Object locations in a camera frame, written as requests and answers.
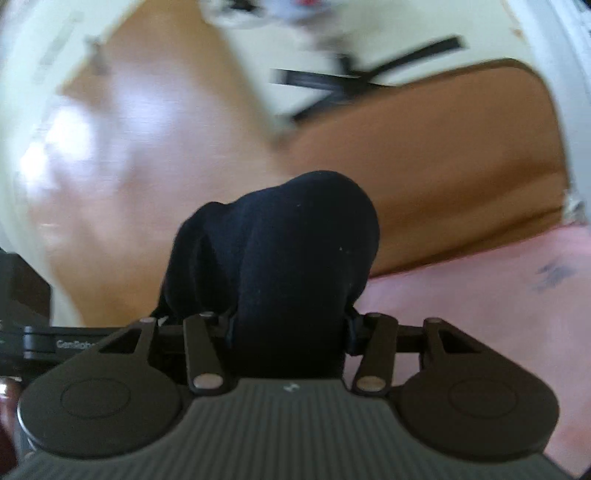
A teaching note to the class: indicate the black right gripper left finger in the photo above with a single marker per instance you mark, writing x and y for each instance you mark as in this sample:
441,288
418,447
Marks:
205,359

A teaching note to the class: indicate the black drying rack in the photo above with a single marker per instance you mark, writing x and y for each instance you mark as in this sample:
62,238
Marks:
350,83

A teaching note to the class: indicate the pink bedsheet with deer print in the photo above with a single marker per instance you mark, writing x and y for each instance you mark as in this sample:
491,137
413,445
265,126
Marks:
529,301

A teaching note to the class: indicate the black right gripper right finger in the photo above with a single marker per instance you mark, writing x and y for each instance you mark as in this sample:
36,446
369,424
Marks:
374,338

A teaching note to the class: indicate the wooden bed headboard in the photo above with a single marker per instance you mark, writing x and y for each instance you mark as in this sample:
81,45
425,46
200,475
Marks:
458,163

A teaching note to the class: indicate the person's left hand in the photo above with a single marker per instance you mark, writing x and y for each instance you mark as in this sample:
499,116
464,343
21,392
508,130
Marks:
10,393

